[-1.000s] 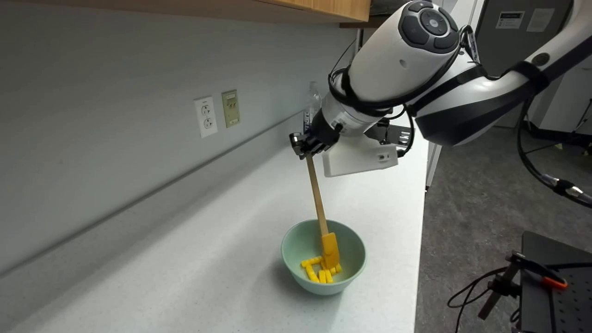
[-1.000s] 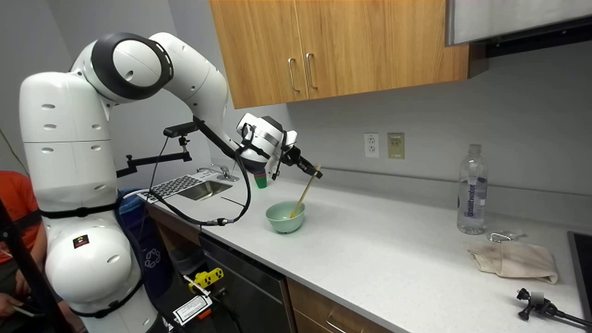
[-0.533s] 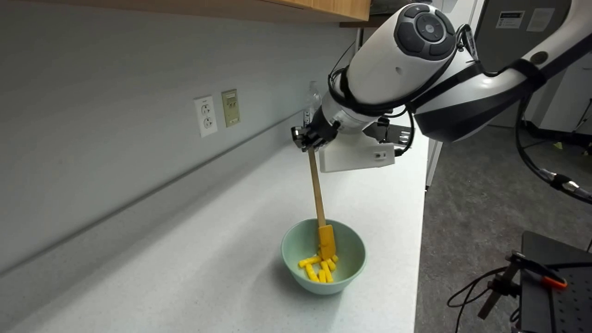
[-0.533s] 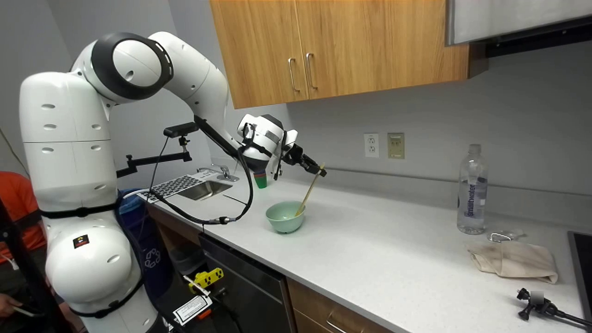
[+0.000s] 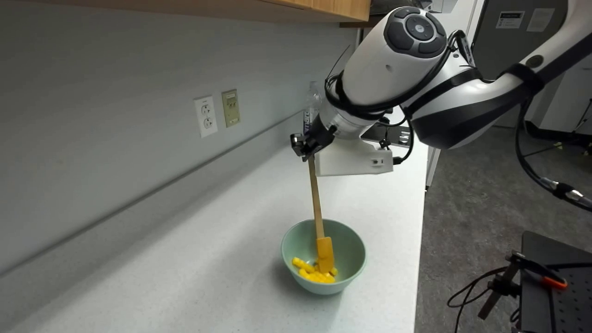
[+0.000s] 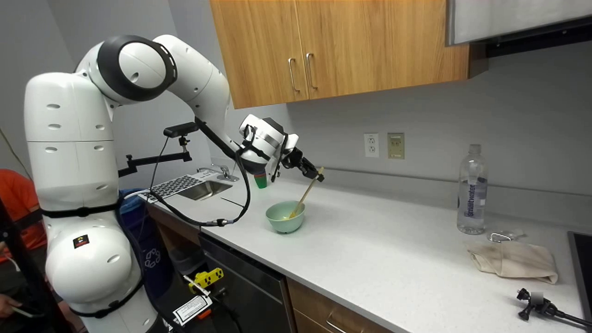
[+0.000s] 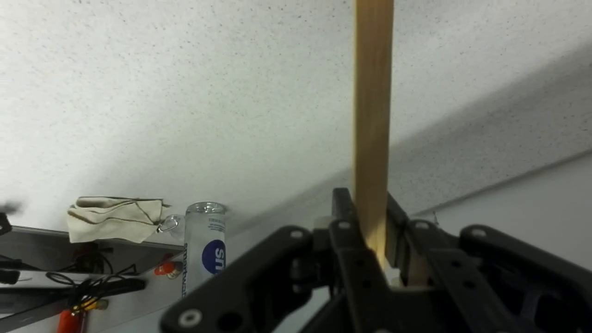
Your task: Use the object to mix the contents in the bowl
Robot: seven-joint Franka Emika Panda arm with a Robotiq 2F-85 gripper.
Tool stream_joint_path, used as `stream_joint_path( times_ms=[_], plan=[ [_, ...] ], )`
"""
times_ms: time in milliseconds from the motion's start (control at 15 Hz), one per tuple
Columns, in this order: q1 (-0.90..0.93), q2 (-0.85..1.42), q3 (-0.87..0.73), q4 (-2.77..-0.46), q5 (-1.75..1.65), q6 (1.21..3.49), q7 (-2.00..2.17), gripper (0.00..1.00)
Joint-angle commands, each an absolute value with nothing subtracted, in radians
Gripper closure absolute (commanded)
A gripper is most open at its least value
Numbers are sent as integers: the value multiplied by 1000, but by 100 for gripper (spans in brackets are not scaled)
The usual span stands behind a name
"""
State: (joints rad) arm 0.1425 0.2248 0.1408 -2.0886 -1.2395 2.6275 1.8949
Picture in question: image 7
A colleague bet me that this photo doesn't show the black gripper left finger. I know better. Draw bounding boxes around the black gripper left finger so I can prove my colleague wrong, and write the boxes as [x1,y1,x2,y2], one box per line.
[160,187,404,333]

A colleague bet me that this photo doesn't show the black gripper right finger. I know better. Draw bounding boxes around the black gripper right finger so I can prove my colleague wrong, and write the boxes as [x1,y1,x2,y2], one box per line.
[386,190,592,333]

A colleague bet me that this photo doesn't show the wooden spoon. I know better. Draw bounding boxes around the wooden spoon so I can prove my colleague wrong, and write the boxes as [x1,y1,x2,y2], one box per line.
[354,0,412,290]

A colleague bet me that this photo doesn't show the clear plastic water bottle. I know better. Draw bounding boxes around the clear plastic water bottle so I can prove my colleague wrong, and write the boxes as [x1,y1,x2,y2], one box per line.
[182,200,232,298]

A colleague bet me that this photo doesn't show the beige cloth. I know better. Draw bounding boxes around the beige cloth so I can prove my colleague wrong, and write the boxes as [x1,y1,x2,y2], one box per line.
[66,194,173,246]

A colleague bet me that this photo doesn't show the orange clamp handle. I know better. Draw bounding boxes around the orange clamp handle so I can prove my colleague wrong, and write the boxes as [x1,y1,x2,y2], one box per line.
[153,259,182,277]

